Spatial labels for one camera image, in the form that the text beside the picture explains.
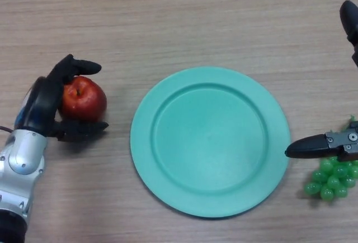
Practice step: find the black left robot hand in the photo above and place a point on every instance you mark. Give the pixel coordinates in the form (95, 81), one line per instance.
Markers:
(44, 100)

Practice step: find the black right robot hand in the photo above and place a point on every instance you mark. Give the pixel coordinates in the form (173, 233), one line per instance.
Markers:
(310, 148)

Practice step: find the red apple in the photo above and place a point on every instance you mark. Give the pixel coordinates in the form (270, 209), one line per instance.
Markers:
(84, 100)

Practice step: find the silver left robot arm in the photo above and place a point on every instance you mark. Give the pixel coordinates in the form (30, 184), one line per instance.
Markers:
(19, 170)

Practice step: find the green round plate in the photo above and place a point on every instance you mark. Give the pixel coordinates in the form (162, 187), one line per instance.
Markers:
(209, 148)

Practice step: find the green grape bunch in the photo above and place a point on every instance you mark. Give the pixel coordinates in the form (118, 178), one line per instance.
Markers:
(332, 181)

